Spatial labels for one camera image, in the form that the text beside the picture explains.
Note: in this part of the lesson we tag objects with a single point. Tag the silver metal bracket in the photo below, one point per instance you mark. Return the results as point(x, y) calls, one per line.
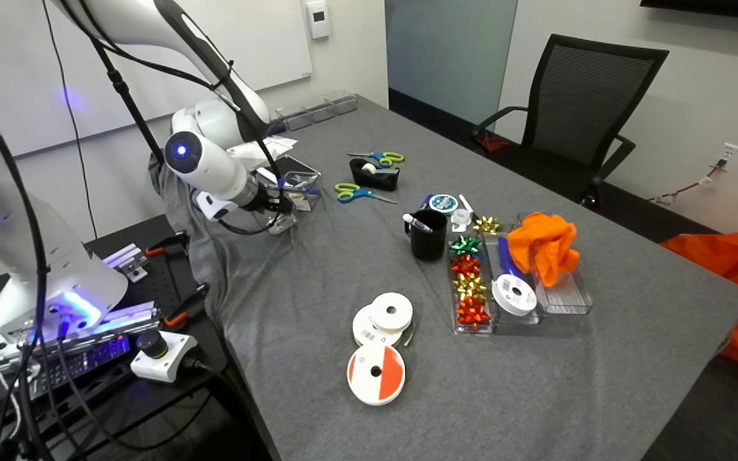
point(125, 258)

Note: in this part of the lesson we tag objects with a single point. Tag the red white ribbon spool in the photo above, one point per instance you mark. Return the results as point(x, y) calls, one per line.
point(374, 375)

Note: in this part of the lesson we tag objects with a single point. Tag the grey tablecloth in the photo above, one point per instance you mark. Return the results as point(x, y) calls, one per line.
point(556, 385)

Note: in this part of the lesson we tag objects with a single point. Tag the clear acrylic container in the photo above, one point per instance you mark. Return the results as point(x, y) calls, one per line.
point(288, 226)

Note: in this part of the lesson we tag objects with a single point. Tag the gold gift bow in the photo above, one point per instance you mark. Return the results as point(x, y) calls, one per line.
point(486, 226)
point(471, 288)

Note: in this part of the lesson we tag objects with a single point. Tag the green gift bow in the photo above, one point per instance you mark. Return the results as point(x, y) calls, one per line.
point(465, 243)

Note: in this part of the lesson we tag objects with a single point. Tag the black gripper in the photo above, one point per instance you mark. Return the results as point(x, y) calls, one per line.
point(264, 194)

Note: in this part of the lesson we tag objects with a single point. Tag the black stand pole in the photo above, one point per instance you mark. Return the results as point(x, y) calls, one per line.
point(129, 102)

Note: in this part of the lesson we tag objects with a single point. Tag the white wall thermostat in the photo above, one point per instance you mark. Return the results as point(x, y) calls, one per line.
point(317, 15)

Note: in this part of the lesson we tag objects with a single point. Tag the black robot cart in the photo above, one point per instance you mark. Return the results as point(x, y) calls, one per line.
point(129, 418)

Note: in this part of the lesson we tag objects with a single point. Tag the whiteboard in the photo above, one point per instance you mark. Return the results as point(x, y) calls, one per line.
point(288, 42)

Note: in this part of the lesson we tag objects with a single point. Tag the red gift bow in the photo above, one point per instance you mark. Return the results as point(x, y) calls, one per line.
point(471, 313)
point(466, 266)

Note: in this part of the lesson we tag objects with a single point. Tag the white emergency stop box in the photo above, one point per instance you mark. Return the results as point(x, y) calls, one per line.
point(160, 359)

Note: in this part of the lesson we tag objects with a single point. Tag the white wall outlet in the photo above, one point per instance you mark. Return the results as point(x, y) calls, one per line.
point(730, 155)

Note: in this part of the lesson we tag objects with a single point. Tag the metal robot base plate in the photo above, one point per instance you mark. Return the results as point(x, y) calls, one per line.
point(103, 329)

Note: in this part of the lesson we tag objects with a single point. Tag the green blue scissors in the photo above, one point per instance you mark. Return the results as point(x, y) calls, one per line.
point(346, 190)
point(384, 160)

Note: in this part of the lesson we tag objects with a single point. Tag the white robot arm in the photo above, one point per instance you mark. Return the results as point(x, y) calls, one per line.
point(216, 169)

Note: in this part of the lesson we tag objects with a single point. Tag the black wall television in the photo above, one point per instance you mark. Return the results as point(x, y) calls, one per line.
point(709, 6)

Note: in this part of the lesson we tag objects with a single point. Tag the white marker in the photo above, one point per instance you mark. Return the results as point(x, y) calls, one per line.
point(413, 222)

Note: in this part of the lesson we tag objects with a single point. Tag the orange cloth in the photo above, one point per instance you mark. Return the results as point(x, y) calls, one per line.
point(543, 247)

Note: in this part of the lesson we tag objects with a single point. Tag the colourful candy bag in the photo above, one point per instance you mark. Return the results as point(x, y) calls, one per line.
point(563, 297)

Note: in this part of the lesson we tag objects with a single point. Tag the blue ribbon spool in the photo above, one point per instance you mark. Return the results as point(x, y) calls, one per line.
point(440, 203)

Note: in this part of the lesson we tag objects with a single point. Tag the black mug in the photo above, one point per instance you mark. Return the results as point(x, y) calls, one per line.
point(429, 242)

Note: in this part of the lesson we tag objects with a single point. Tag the black mesh office chair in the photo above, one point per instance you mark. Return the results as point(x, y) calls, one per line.
point(588, 93)

